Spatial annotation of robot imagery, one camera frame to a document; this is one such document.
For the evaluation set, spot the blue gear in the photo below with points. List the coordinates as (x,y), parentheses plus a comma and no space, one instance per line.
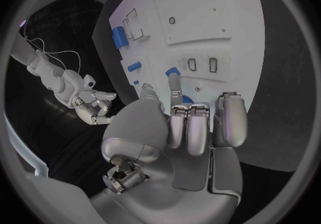
(187,99)

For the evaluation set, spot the small blue peg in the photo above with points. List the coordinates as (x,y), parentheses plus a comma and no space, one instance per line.
(136,82)

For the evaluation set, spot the blue plug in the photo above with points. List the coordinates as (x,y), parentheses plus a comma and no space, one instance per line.
(171,70)

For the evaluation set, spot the blue short cylinder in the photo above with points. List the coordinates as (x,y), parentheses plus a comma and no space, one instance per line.
(134,66)

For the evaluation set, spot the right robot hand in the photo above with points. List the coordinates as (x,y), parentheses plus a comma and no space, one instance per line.
(87,97)

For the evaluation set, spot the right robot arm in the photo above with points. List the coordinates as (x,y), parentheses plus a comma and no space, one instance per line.
(50,71)

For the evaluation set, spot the white task board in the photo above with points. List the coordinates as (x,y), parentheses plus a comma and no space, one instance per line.
(200,27)

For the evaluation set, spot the large blue block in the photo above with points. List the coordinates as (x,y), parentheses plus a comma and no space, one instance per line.
(119,37)

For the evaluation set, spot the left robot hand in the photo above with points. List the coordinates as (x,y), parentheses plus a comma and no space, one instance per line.
(155,167)

